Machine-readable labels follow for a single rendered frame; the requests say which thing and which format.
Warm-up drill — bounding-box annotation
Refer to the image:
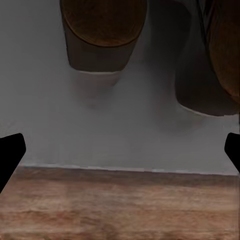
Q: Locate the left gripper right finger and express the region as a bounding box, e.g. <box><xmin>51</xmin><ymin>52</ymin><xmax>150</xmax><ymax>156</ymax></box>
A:
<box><xmin>224</xmin><ymin>132</ymin><xmax>240</xmax><ymax>172</ymax></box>

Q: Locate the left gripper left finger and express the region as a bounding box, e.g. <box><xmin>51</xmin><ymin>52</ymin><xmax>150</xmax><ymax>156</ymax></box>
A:
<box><xmin>0</xmin><ymin>133</ymin><xmax>26</xmax><ymax>193</ymax></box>

